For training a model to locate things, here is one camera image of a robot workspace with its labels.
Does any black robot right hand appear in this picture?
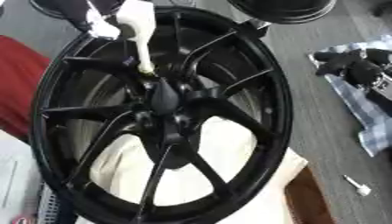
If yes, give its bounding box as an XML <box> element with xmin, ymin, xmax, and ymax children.
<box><xmin>311</xmin><ymin>47</ymin><xmax>392</xmax><ymax>88</ymax></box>

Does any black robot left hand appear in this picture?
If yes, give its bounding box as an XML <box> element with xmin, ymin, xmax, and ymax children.
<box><xmin>61</xmin><ymin>0</ymin><xmax>124</xmax><ymax>41</ymax></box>

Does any black round wheel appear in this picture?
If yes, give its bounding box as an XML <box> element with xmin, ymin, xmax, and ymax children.
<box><xmin>225</xmin><ymin>0</ymin><xmax>339</xmax><ymax>25</ymax></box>

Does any black spoked wheel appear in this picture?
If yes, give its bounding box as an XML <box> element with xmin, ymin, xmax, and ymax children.
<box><xmin>27</xmin><ymin>5</ymin><xmax>296</xmax><ymax>224</ymax></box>

